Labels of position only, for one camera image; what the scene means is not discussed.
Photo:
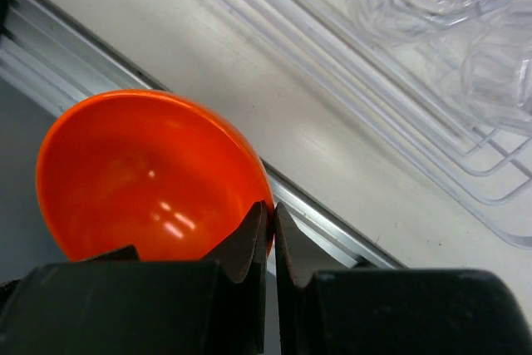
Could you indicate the aluminium mounting rail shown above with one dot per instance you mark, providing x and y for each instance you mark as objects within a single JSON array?
[{"x": 57, "y": 63}]

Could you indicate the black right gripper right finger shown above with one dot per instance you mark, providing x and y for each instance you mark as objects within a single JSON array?
[{"x": 327, "y": 308}]

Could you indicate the clear plastic dish rack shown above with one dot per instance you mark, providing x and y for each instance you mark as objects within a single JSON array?
[{"x": 407, "y": 93}]

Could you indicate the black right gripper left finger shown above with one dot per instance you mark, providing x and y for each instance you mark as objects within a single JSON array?
[{"x": 117, "y": 304}]

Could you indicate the orange plastic bowl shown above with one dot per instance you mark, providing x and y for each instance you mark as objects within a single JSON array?
[{"x": 146, "y": 168}]

